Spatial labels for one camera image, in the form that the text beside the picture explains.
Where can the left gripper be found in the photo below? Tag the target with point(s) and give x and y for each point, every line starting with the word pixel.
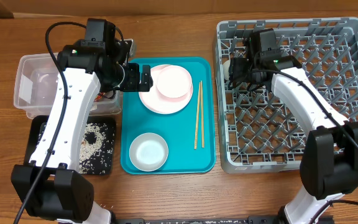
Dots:
pixel 133 84

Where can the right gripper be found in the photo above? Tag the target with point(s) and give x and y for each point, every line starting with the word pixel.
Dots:
pixel 235 68

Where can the cream ceramic cup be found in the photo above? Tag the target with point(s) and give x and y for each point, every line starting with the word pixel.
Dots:
pixel 226 66

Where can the small pink bowl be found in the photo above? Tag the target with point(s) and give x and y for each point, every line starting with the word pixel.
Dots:
pixel 174 81

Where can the large white plate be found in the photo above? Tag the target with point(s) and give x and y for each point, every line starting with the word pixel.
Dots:
pixel 156 102

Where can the grey bowl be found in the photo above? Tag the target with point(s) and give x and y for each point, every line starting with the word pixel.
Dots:
pixel 148 152

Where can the rice and food scraps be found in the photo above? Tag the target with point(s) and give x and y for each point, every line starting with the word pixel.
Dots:
pixel 60 145

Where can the red foil snack wrapper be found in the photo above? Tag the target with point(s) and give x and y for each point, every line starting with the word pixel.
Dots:
pixel 99 97

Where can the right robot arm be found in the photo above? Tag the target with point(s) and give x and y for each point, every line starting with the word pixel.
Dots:
pixel 329 166

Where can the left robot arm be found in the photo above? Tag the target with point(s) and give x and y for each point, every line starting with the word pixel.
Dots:
pixel 50 185

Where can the grey dishwasher rack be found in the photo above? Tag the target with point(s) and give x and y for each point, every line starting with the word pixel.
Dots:
pixel 257 132

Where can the teal serving tray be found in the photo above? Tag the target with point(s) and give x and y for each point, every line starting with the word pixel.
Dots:
pixel 177 129

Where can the black plastic tray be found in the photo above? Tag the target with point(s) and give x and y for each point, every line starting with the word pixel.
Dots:
pixel 97 144

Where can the clear plastic storage bin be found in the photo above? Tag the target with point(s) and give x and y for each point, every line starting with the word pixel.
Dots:
pixel 39 90

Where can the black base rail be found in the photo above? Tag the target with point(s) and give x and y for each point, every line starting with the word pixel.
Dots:
pixel 265 219

